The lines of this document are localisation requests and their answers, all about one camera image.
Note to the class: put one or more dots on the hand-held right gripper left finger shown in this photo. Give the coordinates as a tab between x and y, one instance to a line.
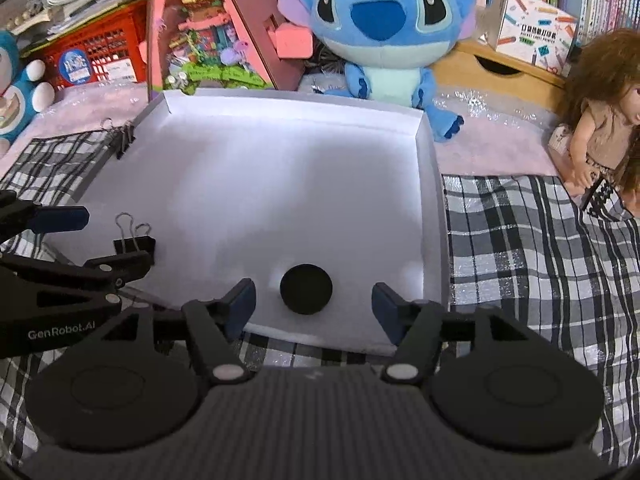
241	305

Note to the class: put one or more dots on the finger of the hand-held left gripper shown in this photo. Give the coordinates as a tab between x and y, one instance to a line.
120	266
60	218

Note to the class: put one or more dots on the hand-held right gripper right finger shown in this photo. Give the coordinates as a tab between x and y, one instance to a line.
386	310

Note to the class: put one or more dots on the black binder clip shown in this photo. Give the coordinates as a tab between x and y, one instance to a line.
124	142
135	245

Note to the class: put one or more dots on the black round jar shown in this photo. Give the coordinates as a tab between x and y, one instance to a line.
306	289

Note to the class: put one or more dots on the white cardboard box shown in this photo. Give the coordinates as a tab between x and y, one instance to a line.
280	200

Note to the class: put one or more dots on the blue robot cat plush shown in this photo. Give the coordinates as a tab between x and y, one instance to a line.
20	95

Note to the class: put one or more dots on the black white plaid blanket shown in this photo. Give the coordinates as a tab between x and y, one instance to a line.
525	260

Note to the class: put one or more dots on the red plastic basket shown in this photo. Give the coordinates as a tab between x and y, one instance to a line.
105	45

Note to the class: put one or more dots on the pink triangular miniature house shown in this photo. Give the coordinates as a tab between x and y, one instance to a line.
210	35

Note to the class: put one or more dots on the wooden drawer box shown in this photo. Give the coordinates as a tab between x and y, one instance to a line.
465	75

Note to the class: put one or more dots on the blue alien plush toy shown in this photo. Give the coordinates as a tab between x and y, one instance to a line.
385	35

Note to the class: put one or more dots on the brown-haired baby doll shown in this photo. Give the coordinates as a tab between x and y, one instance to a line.
600	110

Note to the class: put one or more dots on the white pocket printer box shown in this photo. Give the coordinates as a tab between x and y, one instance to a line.
530	30

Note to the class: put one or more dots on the shelf of colourful books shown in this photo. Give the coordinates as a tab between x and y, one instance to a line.
600	0

